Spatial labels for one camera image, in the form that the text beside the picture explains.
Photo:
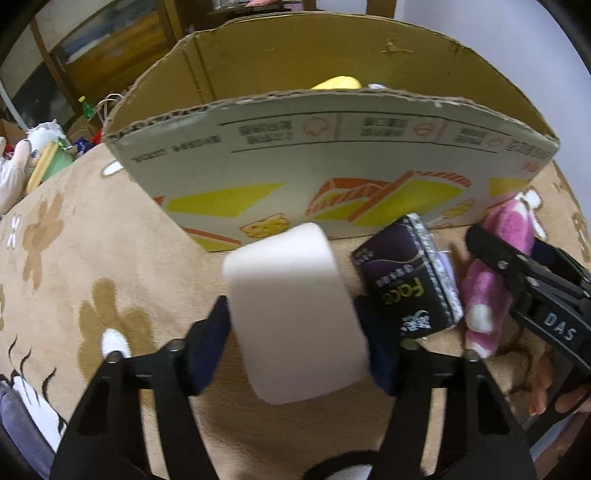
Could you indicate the green plastic bottle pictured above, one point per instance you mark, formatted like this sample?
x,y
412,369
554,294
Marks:
x,y
87,107

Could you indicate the white foam block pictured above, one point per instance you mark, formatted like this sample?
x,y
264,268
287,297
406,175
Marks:
x,y
291,314

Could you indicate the person's grey pants leg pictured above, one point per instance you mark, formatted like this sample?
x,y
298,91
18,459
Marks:
x,y
21,429

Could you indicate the printed cardboard box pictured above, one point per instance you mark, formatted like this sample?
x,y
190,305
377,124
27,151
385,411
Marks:
x,y
323,157

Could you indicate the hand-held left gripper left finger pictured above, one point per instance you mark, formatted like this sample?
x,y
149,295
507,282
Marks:
x,y
207,350

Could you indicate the brown cardboard box with clutter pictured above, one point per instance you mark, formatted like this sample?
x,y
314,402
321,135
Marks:
x,y
81,129

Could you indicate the person's right hand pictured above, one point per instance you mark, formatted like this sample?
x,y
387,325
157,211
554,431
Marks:
x,y
541,383

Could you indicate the pink plush toy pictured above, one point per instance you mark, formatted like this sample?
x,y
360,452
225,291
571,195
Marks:
x,y
503,230

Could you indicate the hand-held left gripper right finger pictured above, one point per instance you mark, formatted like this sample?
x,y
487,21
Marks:
x,y
378,355

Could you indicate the wooden wardrobe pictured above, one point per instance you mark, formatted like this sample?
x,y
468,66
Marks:
x,y
92,46

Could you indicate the yellow plush pouch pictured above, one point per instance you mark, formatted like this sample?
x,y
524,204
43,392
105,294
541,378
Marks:
x,y
337,83

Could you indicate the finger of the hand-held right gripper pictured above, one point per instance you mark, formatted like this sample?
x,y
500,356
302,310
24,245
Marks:
x,y
496,256
547,256

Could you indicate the beige floral blanket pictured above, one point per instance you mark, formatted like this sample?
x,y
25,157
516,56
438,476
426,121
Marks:
x,y
115,258

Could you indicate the red paper shopping bag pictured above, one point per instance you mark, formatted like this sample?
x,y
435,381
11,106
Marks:
x,y
108,115

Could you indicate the black tissue pack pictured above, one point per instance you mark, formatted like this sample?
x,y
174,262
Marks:
x,y
401,277

